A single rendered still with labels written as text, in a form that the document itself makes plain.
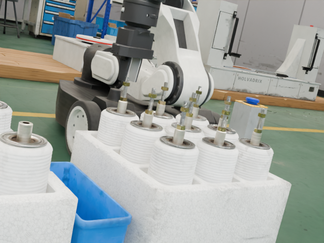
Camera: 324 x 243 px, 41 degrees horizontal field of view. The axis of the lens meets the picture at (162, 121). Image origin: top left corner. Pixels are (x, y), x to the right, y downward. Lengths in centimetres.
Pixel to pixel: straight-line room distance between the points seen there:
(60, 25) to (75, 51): 256
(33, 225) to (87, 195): 29
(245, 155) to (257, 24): 694
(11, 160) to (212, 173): 43
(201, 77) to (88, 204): 62
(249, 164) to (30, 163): 52
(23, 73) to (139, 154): 195
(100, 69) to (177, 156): 94
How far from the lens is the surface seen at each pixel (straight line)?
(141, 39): 104
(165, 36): 148
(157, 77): 140
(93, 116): 137
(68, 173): 108
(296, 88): 450
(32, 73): 286
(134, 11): 102
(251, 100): 129
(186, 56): 143
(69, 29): 548
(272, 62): 753
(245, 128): 127
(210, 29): 375
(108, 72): 168
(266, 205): 105
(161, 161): 87
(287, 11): 755
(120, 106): 108
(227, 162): 95
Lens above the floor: 47
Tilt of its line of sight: 12 degrees down
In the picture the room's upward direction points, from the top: 12 degrees clockwise
